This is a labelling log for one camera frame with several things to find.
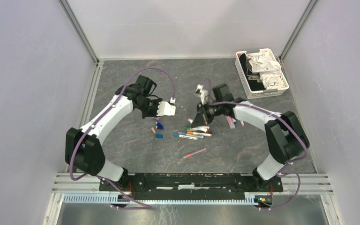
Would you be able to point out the white plastic basket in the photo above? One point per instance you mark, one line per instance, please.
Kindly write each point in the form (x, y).
(251, 82)

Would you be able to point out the orange cap marker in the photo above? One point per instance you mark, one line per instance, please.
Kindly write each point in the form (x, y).
(199, 133)

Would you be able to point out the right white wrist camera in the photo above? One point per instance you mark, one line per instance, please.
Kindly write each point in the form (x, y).
(203, 94)

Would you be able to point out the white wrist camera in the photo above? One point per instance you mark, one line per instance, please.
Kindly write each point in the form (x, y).
(203, 94)
(165, 109)

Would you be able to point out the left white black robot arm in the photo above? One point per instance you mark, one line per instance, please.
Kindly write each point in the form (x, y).
(83, 149)

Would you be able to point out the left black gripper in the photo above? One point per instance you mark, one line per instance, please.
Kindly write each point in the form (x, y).
(154, 113)

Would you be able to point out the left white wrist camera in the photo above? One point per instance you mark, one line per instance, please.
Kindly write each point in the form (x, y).
(165, 109)

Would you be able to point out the red thin pen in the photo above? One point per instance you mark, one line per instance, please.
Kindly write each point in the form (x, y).
(194, 153)

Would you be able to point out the green cap marker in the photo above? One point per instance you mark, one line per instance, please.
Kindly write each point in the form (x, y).
(201, 128)

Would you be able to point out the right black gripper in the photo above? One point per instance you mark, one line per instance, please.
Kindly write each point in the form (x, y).
(202, 118)

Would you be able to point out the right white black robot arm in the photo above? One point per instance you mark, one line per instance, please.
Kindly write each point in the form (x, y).
(285, 136)

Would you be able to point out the pink highlighter pen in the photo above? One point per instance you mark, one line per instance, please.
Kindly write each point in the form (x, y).
(231, 122)

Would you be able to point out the crumpled white cloth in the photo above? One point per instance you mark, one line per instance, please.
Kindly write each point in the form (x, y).
(264, 63)

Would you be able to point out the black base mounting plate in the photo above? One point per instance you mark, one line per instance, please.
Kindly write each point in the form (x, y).
(196, 186)

